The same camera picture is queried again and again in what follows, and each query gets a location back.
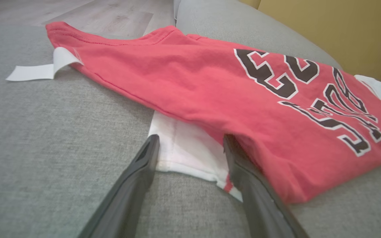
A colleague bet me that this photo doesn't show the yellow upholstered back panel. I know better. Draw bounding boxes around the yellow upholstered back panel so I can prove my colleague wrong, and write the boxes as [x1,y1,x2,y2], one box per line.
[238,0,381,95]

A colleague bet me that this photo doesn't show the grey fabric sofa cushion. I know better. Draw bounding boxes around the grey fabric sofa cushion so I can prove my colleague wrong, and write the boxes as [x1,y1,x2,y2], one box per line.
[175,0,343,70]

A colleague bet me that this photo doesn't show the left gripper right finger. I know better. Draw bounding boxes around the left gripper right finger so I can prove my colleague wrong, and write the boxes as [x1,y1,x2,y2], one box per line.
[223,134,310,238]

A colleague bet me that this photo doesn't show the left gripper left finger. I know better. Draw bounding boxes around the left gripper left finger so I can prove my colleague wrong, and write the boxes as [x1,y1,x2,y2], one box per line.
[78,134,161,238]

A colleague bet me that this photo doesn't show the red Bulls jersey white sleeves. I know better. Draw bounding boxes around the red Bulls jersey white sleeves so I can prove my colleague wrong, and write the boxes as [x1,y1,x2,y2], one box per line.
[45,21,381,204]

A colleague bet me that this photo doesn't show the grey fabric sofa seat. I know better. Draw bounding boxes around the grey fabric sofa seat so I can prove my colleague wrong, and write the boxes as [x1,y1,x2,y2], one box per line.
[0,20,381,238]

